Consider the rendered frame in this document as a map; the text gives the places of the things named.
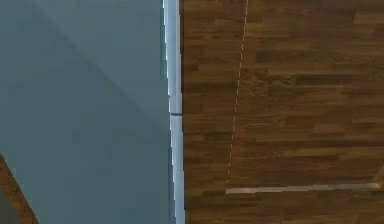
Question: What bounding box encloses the brown wooden board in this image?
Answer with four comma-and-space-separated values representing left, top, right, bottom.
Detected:
0, 153, 40, 224

